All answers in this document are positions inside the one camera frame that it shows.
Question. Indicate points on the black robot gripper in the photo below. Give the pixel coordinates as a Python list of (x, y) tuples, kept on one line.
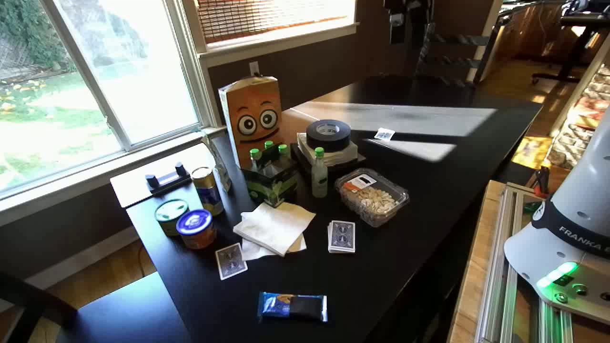
[(407, 18)]

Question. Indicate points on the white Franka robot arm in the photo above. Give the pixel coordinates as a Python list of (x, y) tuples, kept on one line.
[(575, 222)]

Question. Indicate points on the green and black bottle carrier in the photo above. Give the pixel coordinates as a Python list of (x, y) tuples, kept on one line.
[(274, 184)]

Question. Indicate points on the dark wooden chair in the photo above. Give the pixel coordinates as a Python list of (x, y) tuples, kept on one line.
[(453, 56)]

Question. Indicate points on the small white tag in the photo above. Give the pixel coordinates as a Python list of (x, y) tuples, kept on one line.
[(385, 134)]

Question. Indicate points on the woven window blind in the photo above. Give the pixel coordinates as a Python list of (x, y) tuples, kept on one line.
[(274, 16)]

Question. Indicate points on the black tape roll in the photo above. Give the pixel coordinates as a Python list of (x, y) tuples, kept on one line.
[(329, 134)]

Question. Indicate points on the white and black flat box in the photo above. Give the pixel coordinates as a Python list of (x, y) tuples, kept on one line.
[(346, 155)]

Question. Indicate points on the black background desk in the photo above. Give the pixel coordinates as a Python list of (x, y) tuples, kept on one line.
[(583, 31)]

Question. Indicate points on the clear plastic food container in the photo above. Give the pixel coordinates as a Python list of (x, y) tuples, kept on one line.
[(373, 197)]

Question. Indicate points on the yellow packet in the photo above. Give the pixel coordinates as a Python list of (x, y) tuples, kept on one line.
[(533, 153)]

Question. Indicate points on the orange cartoon face box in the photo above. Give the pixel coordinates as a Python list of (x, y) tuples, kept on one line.
[(251, 117)]

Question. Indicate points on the blue playing card deck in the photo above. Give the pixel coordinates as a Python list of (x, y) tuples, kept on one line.
[(343, 237)]

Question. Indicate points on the white paper napkins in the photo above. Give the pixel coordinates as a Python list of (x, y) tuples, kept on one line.
[(276, 227)]

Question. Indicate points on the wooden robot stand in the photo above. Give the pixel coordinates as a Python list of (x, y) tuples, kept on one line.
[(474, 273)]

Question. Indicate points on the orange can with blue lid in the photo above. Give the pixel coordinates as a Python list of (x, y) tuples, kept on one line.
[(196, 229)]

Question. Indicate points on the playing card pack in sleeve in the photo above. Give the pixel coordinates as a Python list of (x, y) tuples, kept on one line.
[(232, 262)]

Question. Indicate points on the can with green lid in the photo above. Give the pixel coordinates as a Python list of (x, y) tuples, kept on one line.
[(171, 214)]

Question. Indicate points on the blue snack bar wrapper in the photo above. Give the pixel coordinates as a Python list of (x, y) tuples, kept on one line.
[(295, 308)]

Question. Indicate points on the white board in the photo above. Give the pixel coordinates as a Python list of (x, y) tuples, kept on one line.
[(137, 182)]

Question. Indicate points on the black chair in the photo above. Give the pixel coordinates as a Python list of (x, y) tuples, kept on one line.
[(30, 311)]

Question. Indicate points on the white wall outlet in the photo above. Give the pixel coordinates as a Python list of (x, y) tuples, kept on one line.
[(255, 67)]

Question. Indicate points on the aluminium rail frame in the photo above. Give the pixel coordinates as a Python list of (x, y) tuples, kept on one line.
[(508, 268)]

